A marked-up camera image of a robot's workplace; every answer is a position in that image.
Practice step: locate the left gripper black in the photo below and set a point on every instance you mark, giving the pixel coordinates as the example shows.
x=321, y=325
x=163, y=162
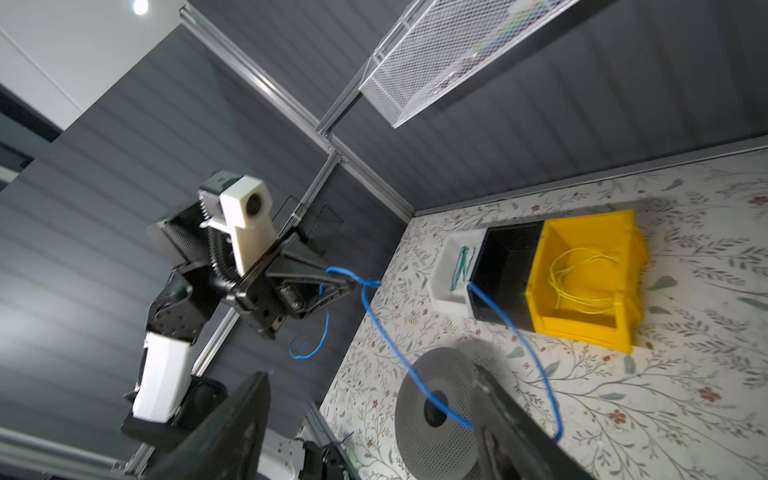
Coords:
x=290, y=281

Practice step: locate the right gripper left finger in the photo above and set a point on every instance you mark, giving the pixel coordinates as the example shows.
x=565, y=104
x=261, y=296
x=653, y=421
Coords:
x=227, y=445

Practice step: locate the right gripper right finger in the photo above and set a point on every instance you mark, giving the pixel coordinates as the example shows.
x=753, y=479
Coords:
x=510, y=444

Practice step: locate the grey perforated spool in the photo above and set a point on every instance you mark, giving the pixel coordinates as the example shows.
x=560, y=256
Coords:
x=432, y=444

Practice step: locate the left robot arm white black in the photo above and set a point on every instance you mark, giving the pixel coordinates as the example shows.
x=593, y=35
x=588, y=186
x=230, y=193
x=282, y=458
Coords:
x=170, y=401

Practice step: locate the white plastic bin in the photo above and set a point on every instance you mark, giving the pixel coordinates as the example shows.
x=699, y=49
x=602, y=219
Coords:
x=454, y=266

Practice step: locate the yellow plastic bin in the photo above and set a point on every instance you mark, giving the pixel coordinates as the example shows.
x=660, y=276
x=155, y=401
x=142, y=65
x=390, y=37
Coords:
x=585, y=279

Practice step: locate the black plastic bin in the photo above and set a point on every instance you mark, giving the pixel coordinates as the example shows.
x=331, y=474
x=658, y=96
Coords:
x=503, y=268

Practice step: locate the black wire basket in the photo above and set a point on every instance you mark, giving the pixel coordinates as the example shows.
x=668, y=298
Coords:
x=317, y=223

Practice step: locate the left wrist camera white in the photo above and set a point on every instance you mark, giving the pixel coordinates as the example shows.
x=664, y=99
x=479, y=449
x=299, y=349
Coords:
x=235, y=210

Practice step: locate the white wire mesh basket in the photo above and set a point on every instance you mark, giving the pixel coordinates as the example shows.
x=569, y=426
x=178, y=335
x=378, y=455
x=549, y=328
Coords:
x=435, y=46

